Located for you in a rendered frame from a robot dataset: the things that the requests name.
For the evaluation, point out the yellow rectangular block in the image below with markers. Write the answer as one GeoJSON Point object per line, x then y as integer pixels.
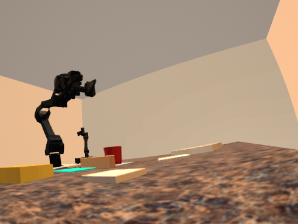
{"type": "Point", "coordinates": [22, 174]}

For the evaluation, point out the cream flat slab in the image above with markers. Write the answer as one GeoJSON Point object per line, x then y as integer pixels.
{"type": "Point", "coordinates": [113, 176]}

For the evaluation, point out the orange flat bar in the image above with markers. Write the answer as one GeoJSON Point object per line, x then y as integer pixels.
{"type": "Point", "coordinates": [98, 162]}

